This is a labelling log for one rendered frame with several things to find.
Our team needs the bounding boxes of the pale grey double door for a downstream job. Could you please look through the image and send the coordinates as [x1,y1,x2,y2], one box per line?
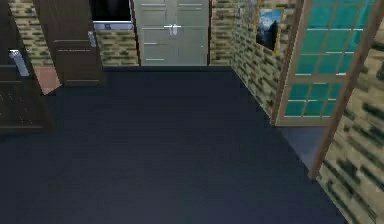
[133,0,211,67]

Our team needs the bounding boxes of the framed landscape picture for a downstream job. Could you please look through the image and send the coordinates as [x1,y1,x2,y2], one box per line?
[255,4,284,56]

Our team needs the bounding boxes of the dark window with grey sill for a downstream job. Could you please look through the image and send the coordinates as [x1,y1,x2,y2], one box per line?
[88,0,134,32]

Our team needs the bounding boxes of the cream glass paned door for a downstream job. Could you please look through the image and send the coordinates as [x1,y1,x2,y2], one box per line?
[275,0,377,127]

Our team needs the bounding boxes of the dark brown wooden door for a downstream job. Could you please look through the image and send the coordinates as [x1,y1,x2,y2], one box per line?
[32,0,105,87]
[0,0,54,134]

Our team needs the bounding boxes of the silver door handle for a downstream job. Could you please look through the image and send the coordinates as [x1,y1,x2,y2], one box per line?
[8,49,30,78]
[87,30,98,48]

